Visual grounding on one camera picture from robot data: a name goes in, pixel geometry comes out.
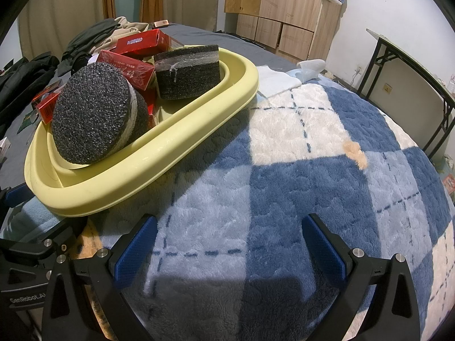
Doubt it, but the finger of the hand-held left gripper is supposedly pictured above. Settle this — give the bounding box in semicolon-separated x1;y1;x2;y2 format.
0;216;88;286
0;186;33;209

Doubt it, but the light blue towel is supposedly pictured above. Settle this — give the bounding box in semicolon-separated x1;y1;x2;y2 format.
284;59;326;83

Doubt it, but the blue white checkered blanket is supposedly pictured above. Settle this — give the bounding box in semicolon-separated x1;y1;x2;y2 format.
0;74;455;341

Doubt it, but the dark green garment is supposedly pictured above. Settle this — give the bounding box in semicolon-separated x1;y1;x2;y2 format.
62;18;121;65

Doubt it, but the shiny red carton gold text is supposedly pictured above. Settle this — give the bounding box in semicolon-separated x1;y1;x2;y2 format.
97;50;156;90

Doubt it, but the black folding table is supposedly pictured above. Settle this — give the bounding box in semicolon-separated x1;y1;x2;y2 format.
357;28;455;157

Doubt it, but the wooden wardrobe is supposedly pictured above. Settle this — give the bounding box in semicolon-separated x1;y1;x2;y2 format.
224;0;344;63

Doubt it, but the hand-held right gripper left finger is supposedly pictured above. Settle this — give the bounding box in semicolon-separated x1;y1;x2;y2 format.
41;214;158;341

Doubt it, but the black foam disc grey band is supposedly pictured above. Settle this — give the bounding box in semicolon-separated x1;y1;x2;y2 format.
154;44;223;100
51;62;149;166

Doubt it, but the beige garment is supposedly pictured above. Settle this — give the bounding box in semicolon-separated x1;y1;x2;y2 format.
90;16;150;52

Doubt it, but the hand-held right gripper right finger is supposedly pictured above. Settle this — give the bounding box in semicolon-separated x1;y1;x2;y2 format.
301;213;419;341

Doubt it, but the silver and red box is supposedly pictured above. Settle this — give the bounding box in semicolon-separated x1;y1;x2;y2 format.
31;84;62;126

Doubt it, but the white towel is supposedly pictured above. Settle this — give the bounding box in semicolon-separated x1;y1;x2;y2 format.
254;65;303;96

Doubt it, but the pale yellow plastic basin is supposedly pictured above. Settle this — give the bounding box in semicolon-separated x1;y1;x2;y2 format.
24;44;259;218

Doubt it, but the red box white lettering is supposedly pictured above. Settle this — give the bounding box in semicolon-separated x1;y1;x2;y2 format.
114;29;173;56

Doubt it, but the black clothing pile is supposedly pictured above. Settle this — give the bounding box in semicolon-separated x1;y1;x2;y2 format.
0;53;61;128

